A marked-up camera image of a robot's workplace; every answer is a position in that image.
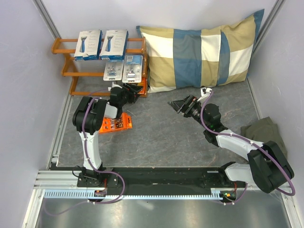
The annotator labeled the orange black razor pack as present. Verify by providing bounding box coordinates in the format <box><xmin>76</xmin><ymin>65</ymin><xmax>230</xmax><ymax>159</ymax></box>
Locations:
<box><xmin>139</xmin><ymin>77</ymin><xmax>148</xmax><ymax>97</ymax></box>

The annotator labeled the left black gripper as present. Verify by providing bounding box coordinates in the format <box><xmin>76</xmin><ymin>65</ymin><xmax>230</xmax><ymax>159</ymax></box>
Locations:
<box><xmin>119</xmin><ymin>83</ymin><xmax>144</xmax><ymax>107</ymax></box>

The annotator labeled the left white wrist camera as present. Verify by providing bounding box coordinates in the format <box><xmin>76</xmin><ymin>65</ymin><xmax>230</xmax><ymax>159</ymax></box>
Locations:
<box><xmin>108</xmin><ymin>82</ymin><xmax>122</xmax><ymax>92</ymax></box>

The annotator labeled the olive green cloth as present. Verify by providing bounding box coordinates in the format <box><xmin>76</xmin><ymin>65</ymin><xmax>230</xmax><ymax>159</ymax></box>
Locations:
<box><xmin>240</xmin><ymin>117</ymin><xmax>288</xmax><ymax>158</ymax></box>

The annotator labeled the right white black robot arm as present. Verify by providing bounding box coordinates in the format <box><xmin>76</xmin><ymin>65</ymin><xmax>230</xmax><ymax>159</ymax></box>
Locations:
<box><xmin>168</xmin><ymin>95</ymin><xmax>295</xmax><ymax>196</ymax></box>

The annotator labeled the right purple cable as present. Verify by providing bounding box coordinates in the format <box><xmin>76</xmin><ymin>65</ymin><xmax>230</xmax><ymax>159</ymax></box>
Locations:
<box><xmin>200</xmin><ymin>91</ymin><xmax>296</xmax><ymax>197</ymax></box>

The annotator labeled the purple cable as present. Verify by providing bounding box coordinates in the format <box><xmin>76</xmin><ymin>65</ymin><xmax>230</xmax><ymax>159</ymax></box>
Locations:
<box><xmin>200</xmin><ymin>91</ymin><xmax>296</xmax><ymax>197</ymax></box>
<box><xmin>44</xmin><ymin>87</ymin><xmax>112</xmax><ymax>216</ymax></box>

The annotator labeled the clear blister razor pack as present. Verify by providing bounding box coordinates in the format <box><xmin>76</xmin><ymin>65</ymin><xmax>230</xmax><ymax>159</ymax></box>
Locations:
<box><xmin>103</xmin><ymin>60</ymin><xmax>124</xmax><ymax>81</ymax></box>

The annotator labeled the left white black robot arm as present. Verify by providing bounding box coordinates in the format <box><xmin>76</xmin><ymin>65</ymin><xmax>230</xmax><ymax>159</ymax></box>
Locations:
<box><xmin>72</xmin><ymin>84</ymin><xmax>143</xmax><ymax>187</ymax></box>

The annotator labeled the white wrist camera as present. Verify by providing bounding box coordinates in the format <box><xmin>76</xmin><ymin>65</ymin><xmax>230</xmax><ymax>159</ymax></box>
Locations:
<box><xmin>108</xmin><ymin>82</ymin><xmax>122</xmax><ymax>92</ymax></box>
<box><xmin>198</xmin><ymin>87</ymin><xmax>213</xmax><ymax>102</ymax></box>

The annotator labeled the blue beige checkered pillow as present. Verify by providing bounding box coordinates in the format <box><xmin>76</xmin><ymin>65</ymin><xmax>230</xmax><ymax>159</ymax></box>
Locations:
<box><xmin>136</xmin><ymin>9</ymin><xmax>264</xmax><ymax>93</ymax></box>

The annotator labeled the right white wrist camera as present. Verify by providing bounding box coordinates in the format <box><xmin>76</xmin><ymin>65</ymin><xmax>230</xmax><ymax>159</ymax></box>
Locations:
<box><xmin>198</xmin><ymin>87</ymin><xmax>213</xmax><ymax>102</ymax></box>

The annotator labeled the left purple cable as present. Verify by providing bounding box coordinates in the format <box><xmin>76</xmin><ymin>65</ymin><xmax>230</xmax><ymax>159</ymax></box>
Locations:
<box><xmin>44</xmin><ymin>87</ymin><xmax>112</xmax><ymax>216</ymax></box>

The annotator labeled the orange wooden two-tier shelf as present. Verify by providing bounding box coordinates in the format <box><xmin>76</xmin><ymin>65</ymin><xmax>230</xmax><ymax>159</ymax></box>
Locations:
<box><xmin>51</xmin><ymin>38</ymin><xmax>149</xmax><ymax>95</ymax></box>

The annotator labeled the Gillette razor blister pack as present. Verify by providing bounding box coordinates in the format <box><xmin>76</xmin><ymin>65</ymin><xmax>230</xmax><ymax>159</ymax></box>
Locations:
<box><xmin>122</xmin><ymin>55</ymin><xmax>143</xmax><ymax>83</ymax></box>

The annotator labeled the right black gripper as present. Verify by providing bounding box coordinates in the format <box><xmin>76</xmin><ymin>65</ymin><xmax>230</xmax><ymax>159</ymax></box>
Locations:
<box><xmin>167</xmin><ymin>94</ymin><xmax>209</xmax><ymax>129</ymax></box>

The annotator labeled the white box blue razor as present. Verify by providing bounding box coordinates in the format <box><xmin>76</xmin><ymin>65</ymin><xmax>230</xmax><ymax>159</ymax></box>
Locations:
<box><xmin>99</xmin><ymin>29</ymin><xmax>129</xmax><ymax>60</ymax></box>
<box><xmin>74</xmin><ymin>29</ymin><xmax>103</xmax><ymax>61</ymax></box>

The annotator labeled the orange razor cartridge pack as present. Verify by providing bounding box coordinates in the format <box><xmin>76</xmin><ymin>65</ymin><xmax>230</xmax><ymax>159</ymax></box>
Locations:
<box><xmin>99</xmin><ymin>113</ymin><xmax>133</xmax><ymax>134</ymax></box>

